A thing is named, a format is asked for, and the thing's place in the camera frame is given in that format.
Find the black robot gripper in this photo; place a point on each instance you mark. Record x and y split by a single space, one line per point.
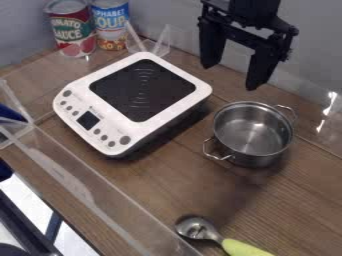
256 27

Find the silver metal pot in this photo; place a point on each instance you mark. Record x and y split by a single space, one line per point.
252 134

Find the white and black stove top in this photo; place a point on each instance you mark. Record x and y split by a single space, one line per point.
121 105

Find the alphabet soup can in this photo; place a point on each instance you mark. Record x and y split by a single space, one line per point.
111 14

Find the tomato sauce can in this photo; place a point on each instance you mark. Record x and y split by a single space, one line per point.
73 27

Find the clear acrylic barrier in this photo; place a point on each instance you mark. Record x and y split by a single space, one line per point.
123 202

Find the blue chair frame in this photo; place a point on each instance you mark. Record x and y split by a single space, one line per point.
20 237

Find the spoon with green handle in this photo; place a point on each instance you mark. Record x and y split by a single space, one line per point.
197 228

